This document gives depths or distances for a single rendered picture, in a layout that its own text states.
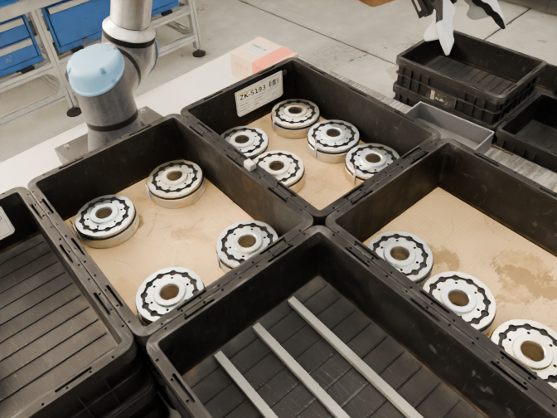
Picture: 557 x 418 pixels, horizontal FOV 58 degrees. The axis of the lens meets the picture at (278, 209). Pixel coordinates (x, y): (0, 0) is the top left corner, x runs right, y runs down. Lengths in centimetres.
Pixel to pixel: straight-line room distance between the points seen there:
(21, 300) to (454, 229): 71
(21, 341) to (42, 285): 10
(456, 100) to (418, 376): 120
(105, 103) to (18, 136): 178
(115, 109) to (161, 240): 36
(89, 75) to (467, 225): 77
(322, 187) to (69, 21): 203
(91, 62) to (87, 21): 168
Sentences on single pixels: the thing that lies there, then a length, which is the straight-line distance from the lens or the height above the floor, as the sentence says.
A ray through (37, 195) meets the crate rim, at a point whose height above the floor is 93.
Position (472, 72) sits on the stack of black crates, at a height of 49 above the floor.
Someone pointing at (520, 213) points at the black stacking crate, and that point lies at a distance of 90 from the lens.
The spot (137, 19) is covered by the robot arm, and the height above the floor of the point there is 101.
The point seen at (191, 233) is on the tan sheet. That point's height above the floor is 83.
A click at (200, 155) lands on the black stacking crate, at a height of 88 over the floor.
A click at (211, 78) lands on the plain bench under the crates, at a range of 155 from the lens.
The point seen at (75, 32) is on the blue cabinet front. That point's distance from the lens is 280.
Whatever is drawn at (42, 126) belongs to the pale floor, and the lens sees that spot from 290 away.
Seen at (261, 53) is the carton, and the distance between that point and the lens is 149.
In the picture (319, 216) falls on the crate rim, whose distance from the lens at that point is 75.
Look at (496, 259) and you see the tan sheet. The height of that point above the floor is 83.
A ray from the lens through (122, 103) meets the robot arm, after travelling 114.
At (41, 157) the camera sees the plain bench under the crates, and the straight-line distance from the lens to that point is 140.
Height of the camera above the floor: 147
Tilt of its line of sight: 45 degrees down
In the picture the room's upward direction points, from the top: 4 degrees counter-clockwise
